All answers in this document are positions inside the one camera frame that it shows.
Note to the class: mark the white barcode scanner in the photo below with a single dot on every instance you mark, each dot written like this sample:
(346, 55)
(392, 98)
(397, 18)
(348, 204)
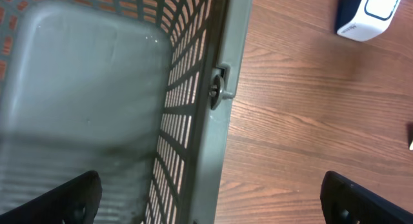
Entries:
(362, 20)

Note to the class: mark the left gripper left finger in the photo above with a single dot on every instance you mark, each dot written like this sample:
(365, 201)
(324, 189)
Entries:
(76, 201)

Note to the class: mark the grey plastic basket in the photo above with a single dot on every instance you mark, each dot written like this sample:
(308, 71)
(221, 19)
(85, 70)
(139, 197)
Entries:
(139, 91)

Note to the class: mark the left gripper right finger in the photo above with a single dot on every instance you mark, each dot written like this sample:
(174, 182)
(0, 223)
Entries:
(344, 201)

